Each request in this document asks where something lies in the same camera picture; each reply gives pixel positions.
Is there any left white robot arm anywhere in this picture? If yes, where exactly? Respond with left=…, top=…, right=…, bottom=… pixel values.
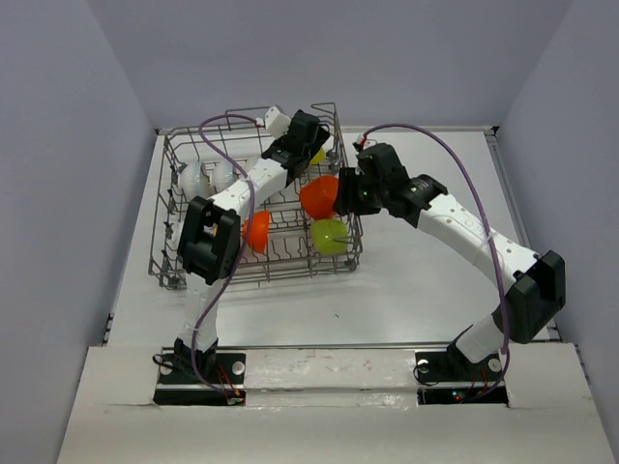
left=173, top=106, right=330, bottom=382

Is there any green plastic bowl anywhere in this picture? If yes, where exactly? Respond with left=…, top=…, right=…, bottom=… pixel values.
left=309, top=148, right=326, bottom=165

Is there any white round bowl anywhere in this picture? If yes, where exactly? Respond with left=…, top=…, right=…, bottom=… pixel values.
left=178, top=161, right=213, bottom=202
left=211, top=160, right=239, bottom=193

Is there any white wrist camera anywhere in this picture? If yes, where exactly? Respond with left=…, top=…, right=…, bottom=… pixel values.
left=256, top=105, right=291, bottom=139
left=353, top=134, right=376, bottom=154

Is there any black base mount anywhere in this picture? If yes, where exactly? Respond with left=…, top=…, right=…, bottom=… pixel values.
left=413, top=351, right=509, bottom=406
left=152, top=351, right=247, bottom=407

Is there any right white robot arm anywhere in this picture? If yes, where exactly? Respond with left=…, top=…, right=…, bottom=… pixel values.
left=334, top=143, right=566, bottom=379

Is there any grey wire dish rack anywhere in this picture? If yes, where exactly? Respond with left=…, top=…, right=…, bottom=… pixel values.
left=148, top=102, right=363, bottom=290

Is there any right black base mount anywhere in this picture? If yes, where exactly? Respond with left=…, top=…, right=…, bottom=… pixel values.
left=413, top=351, right=509, bottom=406

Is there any orange round plastic bowl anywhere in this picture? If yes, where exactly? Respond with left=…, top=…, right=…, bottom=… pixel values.
left=242, top=211, right=270, bottom=254

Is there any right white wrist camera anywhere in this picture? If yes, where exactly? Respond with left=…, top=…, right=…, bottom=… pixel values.
left=353, top=134, right=376, bottom=154

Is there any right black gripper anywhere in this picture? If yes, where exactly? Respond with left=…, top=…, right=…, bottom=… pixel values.
left=330, top=167, right=387, bottom=216

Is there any orange square plastic bowl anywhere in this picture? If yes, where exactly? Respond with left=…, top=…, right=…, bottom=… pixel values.
left=300, top=175, right=339, bottom=220

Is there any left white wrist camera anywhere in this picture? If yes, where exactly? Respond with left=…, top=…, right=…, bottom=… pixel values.
left=256, top=105, right=291, bottom=139

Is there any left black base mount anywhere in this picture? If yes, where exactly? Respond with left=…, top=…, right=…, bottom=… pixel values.
left=152, top=351, right=247, bottom=407

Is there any white square bowl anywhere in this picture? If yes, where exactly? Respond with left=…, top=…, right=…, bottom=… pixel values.
left=310, top=218, right=348, bottom=256

